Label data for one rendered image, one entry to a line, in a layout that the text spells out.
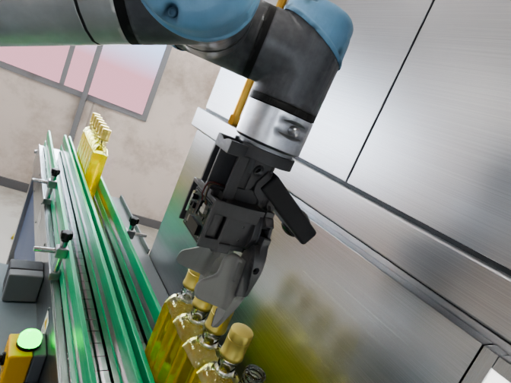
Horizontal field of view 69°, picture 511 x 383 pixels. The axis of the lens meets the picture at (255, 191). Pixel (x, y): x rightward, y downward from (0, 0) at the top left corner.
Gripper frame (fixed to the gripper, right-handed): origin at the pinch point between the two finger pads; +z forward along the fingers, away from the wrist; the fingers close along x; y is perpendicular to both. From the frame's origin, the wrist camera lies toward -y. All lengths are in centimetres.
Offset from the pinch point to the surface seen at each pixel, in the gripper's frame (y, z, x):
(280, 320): -19.8, 7.8, -8.2
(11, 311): 16, 47, -59
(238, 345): -7.2, 7.0, -0.9
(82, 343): 6.7, 26.0, -23.2
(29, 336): 13, 36, -37
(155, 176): -88, 70, -307
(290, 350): -20.1, 10.0, -3.3
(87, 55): -4, -11, -323
